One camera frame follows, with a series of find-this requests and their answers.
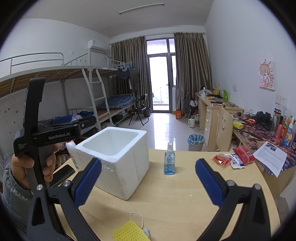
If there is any yellow foam fruit net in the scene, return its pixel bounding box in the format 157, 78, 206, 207
113, 220, 150, 241

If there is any blue face mask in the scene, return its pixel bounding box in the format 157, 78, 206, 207
129, 212, 151, 240

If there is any grey jacket left forearm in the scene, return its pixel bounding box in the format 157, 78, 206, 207
1, 163, 33, 233

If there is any person's left hand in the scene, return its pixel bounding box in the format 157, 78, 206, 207
10, 143, 60, 189

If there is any blue plaid quilt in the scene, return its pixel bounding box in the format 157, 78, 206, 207
70, 111, 94, 122

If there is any white lotion pump bottle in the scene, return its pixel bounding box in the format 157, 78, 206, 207
66, 140, 80, 170

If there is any metal bunk bed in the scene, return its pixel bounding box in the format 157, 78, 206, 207
0, 52, 139, 149

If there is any white styrofoam box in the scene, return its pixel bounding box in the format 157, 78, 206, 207
74, 127, 149, 200

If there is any black smartphone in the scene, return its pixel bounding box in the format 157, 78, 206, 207
50, 164, 75, 187

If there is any black folding chair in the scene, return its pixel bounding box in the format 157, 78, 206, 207
129, 93, 149, 126

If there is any white snack packet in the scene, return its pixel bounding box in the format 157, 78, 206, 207
228, 153, 245, 169

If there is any large red snack pack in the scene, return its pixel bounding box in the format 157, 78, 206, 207
233, 146, 255, 166

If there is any printed white paper sheet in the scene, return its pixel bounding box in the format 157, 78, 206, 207
253, 142, 287, 178

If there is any red snack packet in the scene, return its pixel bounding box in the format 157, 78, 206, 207
212, 154, 232, 168

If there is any white air conditioner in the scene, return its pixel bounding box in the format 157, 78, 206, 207
87, 40, 109, 52

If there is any left brown curtain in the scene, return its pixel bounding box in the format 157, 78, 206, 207
111, 36, 152, 108

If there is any brown curtain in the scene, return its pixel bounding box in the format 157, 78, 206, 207
174, 33, 212, 111
111, 36, 152, 108

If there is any blue spray bottle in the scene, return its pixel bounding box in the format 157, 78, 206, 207
164, 143, 175, 175

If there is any patterned desk cloth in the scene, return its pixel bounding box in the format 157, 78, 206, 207
233, 114, 295, 171

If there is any orange bag on floor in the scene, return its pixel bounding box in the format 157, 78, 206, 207
175, 109, 182, 120

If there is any blue toiletry box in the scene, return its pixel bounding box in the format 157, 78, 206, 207
290, 131, 296, 152

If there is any wooden smiley chair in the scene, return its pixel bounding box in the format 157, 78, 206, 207
216, 108, 233, 152

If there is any red orange bottle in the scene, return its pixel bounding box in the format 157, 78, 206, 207
275, 125, 286, 140

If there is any yellow object on desk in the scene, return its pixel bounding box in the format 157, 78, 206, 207
233, 121, 244, 130

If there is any glass balcony door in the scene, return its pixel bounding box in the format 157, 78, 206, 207
147, 38, 177, 113

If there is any white thermos jug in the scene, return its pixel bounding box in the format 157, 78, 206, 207
188, 115, 196, 128

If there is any bin with blue bag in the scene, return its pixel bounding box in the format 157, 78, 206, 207
187, 133, 205, 152

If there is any steel thermos bottle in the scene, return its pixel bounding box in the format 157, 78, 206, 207
270, 108, 281, 136

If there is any right brown curtain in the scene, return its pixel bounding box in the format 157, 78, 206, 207
174, 33, 212, 111

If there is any light wooden desk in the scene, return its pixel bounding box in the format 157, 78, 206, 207
195, 92, 244, 152

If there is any green spray bottle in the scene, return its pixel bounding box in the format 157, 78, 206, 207
223, 89, 228, 102

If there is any ceiling tube light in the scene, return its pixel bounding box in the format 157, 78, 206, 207
118, 3, 165, 15

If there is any anime wall picture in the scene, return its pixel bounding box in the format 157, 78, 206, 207
258, 60, 275, 91

